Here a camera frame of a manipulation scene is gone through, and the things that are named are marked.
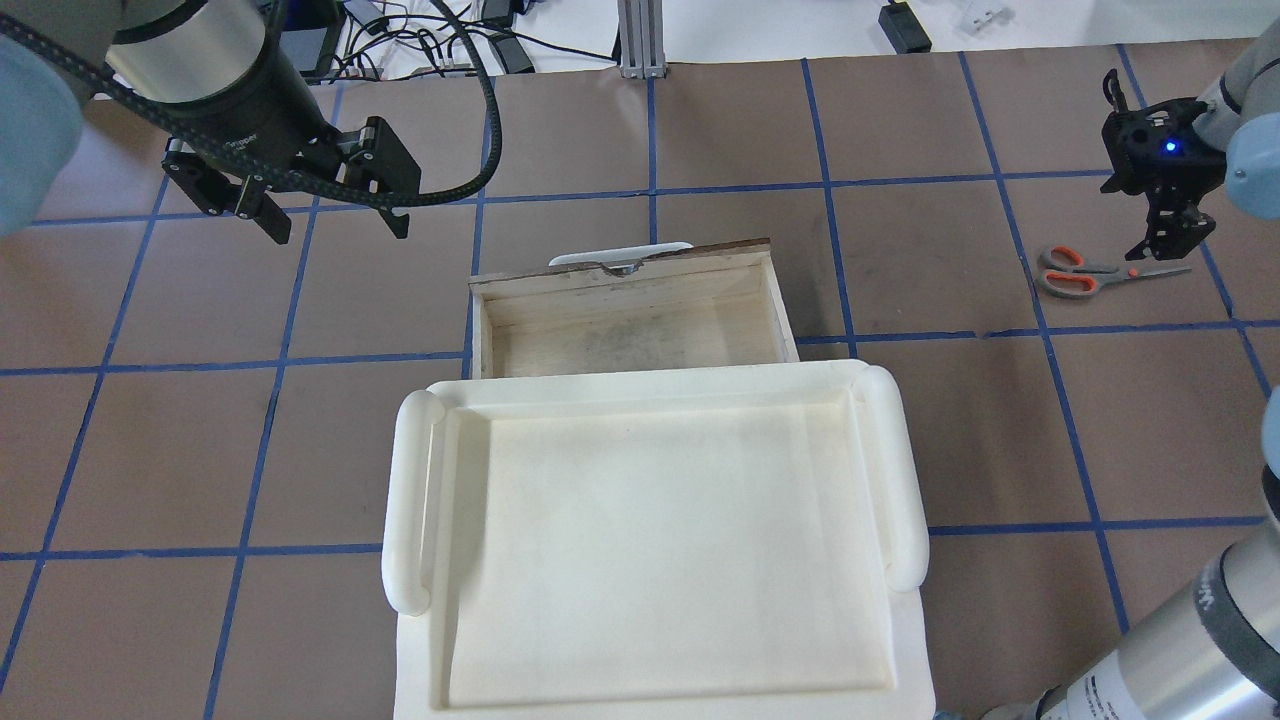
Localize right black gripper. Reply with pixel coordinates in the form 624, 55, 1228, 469
1126, 170, 1217, 263

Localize white drawer handle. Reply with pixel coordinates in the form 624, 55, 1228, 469
548, 242, 692, 275

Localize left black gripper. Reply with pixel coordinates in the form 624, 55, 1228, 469
163, 117, 422, 245

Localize clear plastic parts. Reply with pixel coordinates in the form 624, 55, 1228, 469
955, 0, 1009, 35

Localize black power adapter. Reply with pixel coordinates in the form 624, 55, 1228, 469
877, 1, 933, 55

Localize aluminium frame post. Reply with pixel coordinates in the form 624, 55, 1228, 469
617, 0, 668, 79

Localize orange grey scissors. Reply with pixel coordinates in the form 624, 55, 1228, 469
1036, 245, 1192, 300

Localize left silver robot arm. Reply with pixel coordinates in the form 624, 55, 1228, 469
3, 1, 503, 245

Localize white foam tray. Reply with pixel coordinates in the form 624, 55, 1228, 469
381, 360, 936, 719

